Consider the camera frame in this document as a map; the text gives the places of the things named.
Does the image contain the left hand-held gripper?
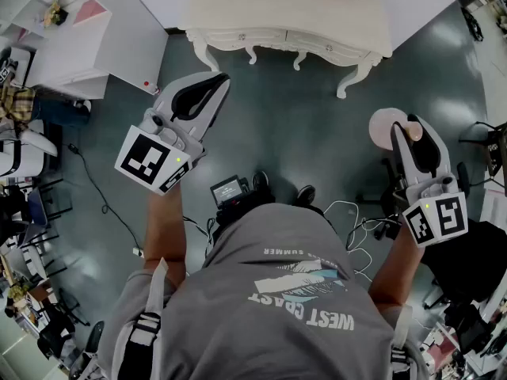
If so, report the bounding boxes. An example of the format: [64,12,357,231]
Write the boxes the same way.
[114,71,232,196]

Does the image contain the white shelf cabinet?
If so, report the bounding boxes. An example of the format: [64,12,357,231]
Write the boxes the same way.
[0,0,114,101]

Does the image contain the black metal chair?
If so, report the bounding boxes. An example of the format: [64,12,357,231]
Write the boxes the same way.
[25,177,74,230]

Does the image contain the person's left forearm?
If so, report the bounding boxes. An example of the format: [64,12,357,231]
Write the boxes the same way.
[143,180,189,289]

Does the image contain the grey and black shoulder strap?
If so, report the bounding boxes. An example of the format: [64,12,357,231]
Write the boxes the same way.
[120,256,170,380]
[389,302,417,380]

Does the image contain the white machine with black trim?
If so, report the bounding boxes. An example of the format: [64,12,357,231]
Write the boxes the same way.
[0,47,36,90]

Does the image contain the yellow flower ornament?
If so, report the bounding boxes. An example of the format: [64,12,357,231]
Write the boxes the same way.
[42,0,70,28]

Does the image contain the black floor cable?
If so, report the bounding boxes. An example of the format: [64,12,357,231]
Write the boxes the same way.
[67,142,144,253]

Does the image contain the black device with screen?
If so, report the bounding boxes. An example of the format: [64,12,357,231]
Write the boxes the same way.
[209,174,251,210]

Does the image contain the person's right forearm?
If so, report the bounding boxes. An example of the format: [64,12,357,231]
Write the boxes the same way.
[367,222,425,309]

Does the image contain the white rounded seat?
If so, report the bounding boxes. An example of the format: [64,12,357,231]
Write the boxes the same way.
[0,119,61,180]

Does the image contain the cream carved dressing table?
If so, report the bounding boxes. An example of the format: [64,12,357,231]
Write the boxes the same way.
[176,0,394,101]

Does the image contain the person's left black shoe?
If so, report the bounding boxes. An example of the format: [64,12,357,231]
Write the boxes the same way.
[250,169,271,194]

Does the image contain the black metal stand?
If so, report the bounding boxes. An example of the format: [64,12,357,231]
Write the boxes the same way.
[458,120,507,198]

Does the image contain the grey printed t-shirt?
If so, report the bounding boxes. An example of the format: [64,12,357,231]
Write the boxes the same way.
[97,202,432,380]

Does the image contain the person's right black shoe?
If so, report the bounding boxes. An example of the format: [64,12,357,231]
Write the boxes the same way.
[296,184,317,206]

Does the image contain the white tangled floor cables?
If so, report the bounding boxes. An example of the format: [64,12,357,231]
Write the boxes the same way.
[323,199,376,277]

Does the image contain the person's black shoe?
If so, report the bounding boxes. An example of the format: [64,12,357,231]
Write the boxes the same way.
[296,184,317,206]
[250,169,271,194]

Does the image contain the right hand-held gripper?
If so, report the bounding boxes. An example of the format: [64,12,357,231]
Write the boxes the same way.
[391,114,470,249]

